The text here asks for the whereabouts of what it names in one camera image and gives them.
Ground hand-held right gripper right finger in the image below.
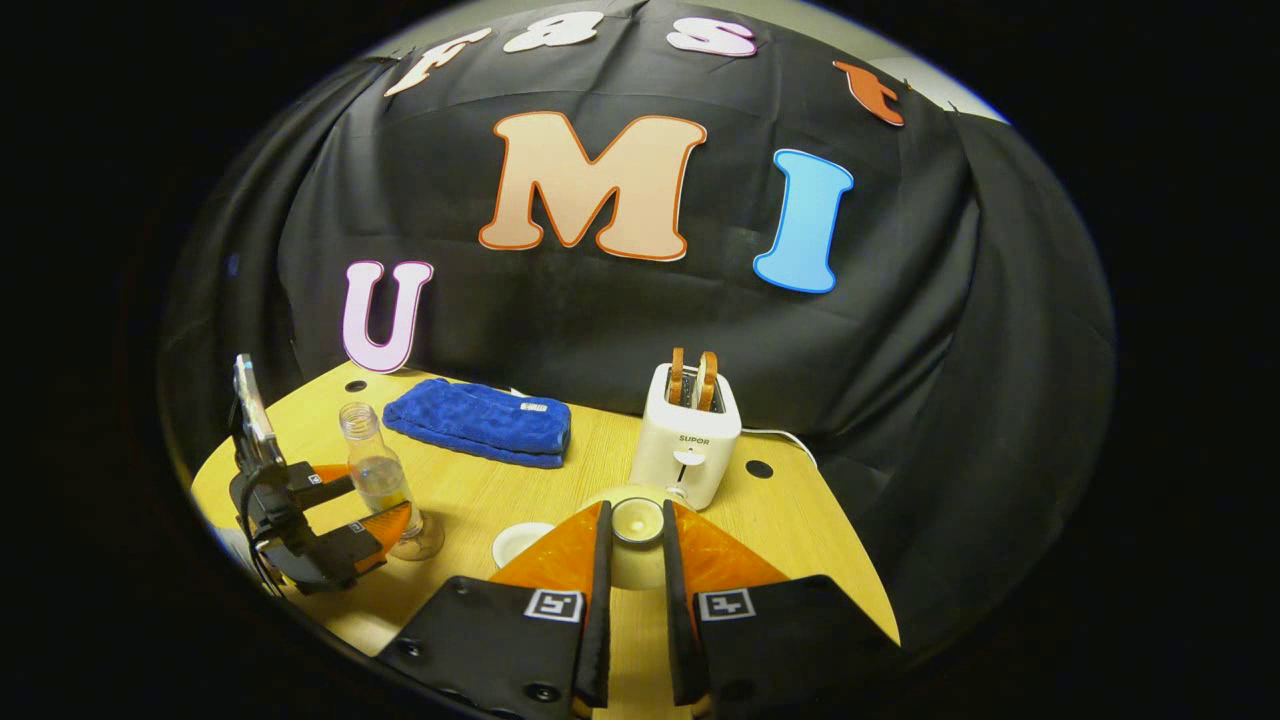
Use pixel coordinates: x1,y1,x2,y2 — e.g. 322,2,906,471
661,500,903,720

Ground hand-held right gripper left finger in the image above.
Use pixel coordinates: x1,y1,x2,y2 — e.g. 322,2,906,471
377,500,614,720

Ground clear plastic water bottle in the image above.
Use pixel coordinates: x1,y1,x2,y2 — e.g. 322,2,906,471
338,402,427,557

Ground round wooden coaster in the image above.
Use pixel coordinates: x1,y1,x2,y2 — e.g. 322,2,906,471
394,515,447,562

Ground cream teacup lid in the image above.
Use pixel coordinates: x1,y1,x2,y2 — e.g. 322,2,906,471
583,484,703,593

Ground cream teacup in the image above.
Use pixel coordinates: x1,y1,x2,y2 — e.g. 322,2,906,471
492,522,557,570

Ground folded blue towel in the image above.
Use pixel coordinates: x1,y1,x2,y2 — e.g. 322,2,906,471
383,378,573,470

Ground white toaster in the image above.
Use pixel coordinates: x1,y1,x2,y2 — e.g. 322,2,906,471
630,362,743,512

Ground black backdrop cloth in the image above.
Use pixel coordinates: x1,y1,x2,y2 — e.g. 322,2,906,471
160,0,1117,651

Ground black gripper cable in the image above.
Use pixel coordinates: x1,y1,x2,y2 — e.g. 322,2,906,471
237,465,278,593

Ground white toaster power cable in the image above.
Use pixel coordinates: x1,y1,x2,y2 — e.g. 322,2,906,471
740,428,820,470

